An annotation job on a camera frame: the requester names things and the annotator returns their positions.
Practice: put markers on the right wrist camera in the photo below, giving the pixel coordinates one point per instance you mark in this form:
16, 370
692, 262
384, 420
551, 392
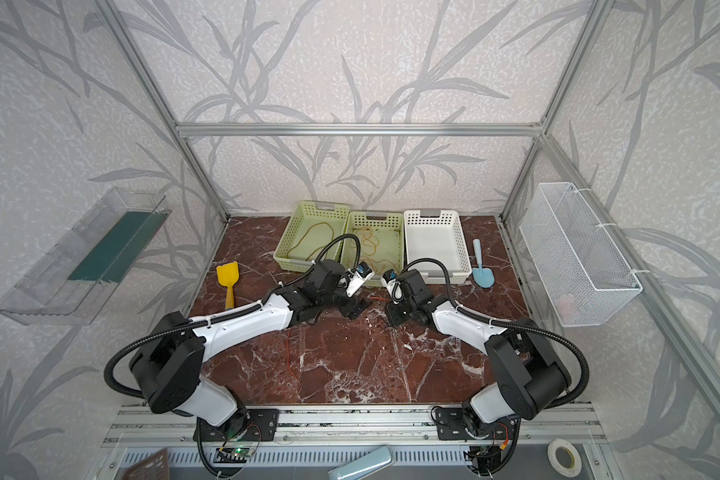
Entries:
391, 283

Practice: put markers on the light blue plastic scoop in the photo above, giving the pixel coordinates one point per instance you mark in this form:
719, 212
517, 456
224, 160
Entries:
482, 276

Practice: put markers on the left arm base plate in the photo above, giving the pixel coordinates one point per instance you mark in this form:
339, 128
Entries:
249, 425

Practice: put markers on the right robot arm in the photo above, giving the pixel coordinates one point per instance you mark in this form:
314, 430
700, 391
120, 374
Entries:
533, 368

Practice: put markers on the white tape roll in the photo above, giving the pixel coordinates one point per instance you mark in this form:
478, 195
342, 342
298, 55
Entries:
564, 458

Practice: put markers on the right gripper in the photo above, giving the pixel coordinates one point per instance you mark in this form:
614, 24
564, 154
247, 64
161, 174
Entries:
398, 306

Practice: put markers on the green perforated basket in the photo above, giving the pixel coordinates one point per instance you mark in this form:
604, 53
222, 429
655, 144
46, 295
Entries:
382, 241
312, 226

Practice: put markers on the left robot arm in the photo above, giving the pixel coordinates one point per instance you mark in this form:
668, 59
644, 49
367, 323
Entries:
165, 367

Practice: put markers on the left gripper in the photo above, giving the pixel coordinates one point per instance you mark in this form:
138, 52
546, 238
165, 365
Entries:
348, 301

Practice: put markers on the middle green perforated basket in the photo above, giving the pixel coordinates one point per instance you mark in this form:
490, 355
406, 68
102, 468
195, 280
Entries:
382, 241

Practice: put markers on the yellow plastic scoop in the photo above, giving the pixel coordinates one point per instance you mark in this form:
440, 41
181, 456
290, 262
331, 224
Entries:
228, 276

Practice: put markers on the clear plastic wall shelf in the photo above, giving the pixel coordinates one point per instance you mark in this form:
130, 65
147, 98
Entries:
71, 283

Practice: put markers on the light blue flat bar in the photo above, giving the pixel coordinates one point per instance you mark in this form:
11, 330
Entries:
364, 466

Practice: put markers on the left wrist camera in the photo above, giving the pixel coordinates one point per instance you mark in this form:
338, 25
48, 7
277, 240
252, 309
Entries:
357, 277

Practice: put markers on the left green perforated basket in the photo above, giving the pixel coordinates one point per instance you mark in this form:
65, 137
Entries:
312, 226

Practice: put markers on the brown perforated board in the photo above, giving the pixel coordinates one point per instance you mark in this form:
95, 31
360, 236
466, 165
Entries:
154, 467

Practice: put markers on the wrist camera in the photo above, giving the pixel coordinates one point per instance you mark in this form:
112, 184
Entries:
357, 277
391, 283

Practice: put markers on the white perforated basket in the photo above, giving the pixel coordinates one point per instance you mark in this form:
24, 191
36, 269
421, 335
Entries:
437, 234

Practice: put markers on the white wire mesh basket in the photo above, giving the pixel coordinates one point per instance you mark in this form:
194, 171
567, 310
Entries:
574, 253

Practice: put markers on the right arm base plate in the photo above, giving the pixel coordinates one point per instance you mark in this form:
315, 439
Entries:
459, 423

